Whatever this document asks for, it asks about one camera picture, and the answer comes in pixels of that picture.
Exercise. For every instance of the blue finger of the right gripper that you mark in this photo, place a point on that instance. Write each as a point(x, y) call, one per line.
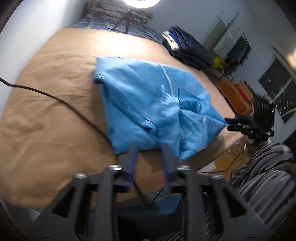
point(235, 128)
point(234, 121)

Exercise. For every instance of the black camera box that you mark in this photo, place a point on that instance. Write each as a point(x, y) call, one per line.
point(264, 113)

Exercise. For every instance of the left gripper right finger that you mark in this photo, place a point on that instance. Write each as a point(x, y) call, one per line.
point(236, 219)

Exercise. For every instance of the dark window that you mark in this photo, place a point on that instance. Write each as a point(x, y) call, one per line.
point(279, 85)

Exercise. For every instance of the orange covered table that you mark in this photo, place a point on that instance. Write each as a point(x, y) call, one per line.
point(234, 98)

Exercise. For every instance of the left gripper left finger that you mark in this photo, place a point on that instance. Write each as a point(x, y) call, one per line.
point(84, 209)

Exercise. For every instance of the ring light lamp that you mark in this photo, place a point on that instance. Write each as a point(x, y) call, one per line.
point(141, 4)

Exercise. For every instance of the folded dark navy clothes stack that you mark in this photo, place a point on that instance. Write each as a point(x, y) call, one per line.
point(186, 49)

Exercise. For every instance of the cardboard box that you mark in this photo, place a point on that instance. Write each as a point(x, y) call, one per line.
point(246, 90)

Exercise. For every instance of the black lamp tripod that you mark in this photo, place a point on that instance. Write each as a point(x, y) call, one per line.
point(127, 19)

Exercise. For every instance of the striped white towel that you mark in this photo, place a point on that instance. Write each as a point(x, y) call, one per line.
point(228, 40)

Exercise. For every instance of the floral folded quilts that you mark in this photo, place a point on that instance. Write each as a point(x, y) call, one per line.
point(115, 10)

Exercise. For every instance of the black clothes rack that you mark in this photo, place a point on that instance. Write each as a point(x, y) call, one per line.
point(213, 54)

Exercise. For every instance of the tan bed blanket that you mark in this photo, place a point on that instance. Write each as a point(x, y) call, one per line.
point(46, 139)

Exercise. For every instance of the dark hanging clothes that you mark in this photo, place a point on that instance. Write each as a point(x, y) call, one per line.
point(237, 54)

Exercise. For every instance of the blue work jacket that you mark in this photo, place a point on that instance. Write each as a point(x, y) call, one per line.
point(151, 104)

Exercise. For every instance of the yellow black box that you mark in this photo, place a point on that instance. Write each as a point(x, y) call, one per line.
point(219, 64)

